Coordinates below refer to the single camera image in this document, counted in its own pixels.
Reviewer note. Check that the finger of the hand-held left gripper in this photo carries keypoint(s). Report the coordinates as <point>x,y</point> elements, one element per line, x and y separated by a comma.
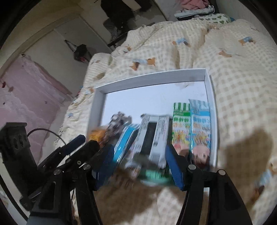
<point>73,142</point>
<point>89,148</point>

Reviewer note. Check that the green striped snack packet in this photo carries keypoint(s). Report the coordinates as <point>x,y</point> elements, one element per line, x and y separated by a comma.
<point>180,125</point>

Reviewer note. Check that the pink crumpled cloth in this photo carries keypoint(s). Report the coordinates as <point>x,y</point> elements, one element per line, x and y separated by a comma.
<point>192,3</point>

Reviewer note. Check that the blue cartoon snack packet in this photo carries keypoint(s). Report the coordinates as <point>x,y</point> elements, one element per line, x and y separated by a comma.
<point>200,127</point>

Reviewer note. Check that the pile of clothes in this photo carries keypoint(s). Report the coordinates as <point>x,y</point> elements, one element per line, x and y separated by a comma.
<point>194,13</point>

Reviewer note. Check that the teal green snack packet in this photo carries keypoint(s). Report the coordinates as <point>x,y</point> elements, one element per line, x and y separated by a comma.
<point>155,176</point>

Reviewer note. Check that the packaged orange bread bun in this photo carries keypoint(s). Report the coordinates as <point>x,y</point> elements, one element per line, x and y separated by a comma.
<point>96,134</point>

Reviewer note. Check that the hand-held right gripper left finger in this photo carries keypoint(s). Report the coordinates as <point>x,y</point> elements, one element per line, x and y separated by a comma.
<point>106,166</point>

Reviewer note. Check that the grey striped chair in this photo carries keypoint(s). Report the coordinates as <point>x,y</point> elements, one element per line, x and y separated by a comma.
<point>115,33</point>

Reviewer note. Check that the white shallow cardboard box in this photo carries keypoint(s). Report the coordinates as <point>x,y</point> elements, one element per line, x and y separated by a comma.
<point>151,101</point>

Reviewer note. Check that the brown patterned snack packet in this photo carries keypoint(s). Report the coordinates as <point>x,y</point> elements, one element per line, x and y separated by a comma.
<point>118,123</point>

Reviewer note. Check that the grey white snack packet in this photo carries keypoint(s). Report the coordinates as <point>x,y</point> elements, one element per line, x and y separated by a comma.
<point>153,138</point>

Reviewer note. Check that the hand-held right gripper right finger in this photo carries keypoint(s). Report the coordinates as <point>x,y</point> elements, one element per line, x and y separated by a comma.
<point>175,166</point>

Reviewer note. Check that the beige checked dog-print blanket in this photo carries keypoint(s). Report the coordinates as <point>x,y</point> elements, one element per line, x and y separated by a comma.
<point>238,86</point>

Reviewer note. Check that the heart-print pillow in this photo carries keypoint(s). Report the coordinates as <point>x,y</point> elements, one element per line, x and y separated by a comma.
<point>214,19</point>

